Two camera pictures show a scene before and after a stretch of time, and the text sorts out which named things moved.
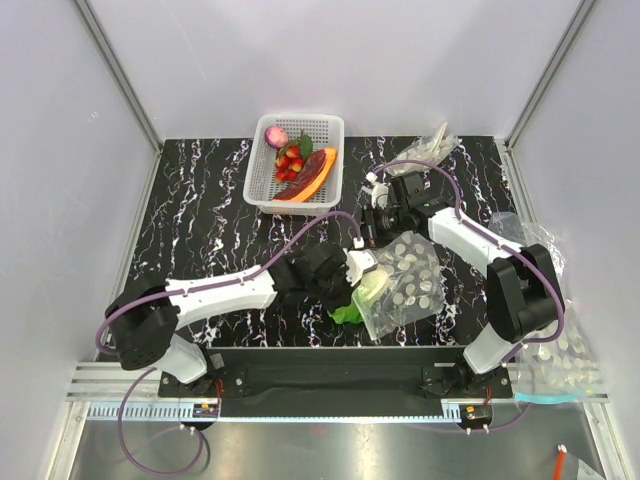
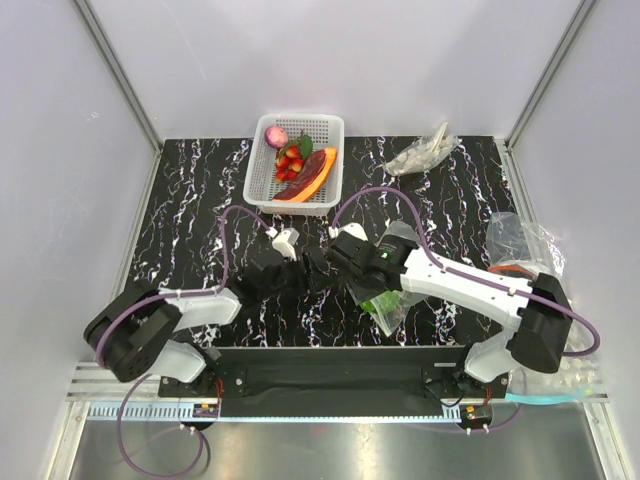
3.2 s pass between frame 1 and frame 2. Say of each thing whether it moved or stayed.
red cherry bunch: stayed
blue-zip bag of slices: stayed
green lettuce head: moved
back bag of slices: stayed
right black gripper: moved
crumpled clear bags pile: stayed
